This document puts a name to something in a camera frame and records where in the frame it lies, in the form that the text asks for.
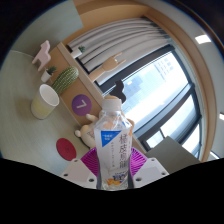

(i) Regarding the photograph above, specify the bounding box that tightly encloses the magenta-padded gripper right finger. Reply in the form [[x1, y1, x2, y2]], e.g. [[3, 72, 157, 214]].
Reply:
[[128, 147, 170, 188]]

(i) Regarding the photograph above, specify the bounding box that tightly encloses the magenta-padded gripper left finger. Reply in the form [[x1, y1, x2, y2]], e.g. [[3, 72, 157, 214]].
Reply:
[[60, 147, 101, 190]]

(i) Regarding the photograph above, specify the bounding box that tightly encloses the clear plastic water bottle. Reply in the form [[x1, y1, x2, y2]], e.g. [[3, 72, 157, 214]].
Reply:
[[93, 97, 134, 191]]

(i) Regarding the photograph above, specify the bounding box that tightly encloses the green desk partition panel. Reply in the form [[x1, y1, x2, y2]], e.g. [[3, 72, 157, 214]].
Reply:
[[145, 135, 202, 175], [11, 0, 84, 57]]

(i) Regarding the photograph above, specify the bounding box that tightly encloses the flat round red coaster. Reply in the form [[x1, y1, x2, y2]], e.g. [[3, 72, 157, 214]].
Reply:
[[55, 137, 78, 162]]

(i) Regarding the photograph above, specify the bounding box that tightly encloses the beige mouse plush toy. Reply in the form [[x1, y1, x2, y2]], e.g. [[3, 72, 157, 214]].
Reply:
[[74, 95, 136, 150]]

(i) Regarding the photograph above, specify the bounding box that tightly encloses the round purple number sign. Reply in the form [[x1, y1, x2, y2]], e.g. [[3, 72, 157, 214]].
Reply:
[[71, 94, 93, 117]]

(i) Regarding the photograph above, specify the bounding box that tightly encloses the white and yellow cup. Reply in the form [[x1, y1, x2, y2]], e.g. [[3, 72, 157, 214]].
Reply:
[[30, 83, 60, 120]]

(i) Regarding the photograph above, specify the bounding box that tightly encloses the wooden ledge panel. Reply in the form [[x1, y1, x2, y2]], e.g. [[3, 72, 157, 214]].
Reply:
[[49, 41, 148, 155]]

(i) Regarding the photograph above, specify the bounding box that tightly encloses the dark-framed window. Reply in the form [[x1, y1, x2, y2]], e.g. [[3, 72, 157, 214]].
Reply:
[[96, 44, 205, 159]]

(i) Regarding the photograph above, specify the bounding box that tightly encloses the black horse figure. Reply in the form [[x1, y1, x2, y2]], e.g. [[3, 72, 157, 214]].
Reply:
[[114, 79, 128, 104]]

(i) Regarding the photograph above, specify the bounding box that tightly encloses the tall green cactus figure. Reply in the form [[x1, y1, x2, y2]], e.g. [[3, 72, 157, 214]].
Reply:
[[50, 66, 80, 96]]

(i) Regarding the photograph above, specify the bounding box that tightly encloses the pink horse figure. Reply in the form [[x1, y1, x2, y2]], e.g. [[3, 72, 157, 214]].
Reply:
[[31, 40, 52, 72]]

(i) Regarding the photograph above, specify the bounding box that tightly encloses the grey-white curtain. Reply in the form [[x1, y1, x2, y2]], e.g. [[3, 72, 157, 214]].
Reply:
[[66, 18, 174, 86]]

